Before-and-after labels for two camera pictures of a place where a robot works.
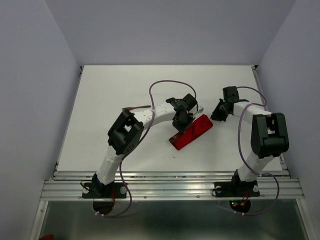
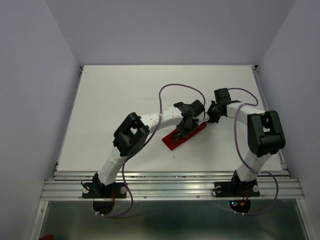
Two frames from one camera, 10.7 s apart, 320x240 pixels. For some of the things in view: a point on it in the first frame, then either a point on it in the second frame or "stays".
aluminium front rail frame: [67, 185] stays
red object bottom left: [48, 237] stays
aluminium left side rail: [69, 120] stays
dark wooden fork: [128, 108] to [175, 141]
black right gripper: [215, 115] to [212, 118]
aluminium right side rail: [256, 69] stays
